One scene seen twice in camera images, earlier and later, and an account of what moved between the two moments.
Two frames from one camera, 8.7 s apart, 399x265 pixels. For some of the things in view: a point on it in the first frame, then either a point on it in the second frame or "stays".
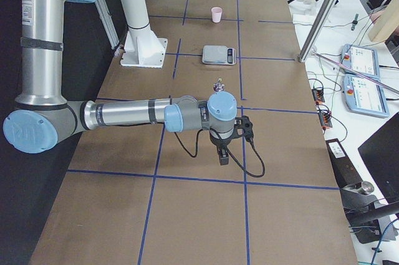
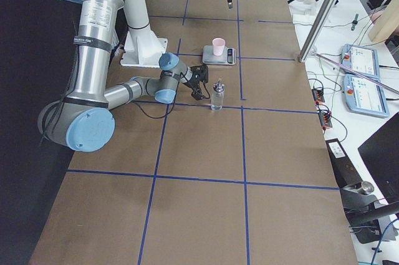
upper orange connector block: [318, 95] stays
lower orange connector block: [325, 119] stays
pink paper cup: [216, 13] -> [218, 45]
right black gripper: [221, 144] -> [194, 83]
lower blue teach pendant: [365, 96] stays
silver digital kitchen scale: [219, 55] stays
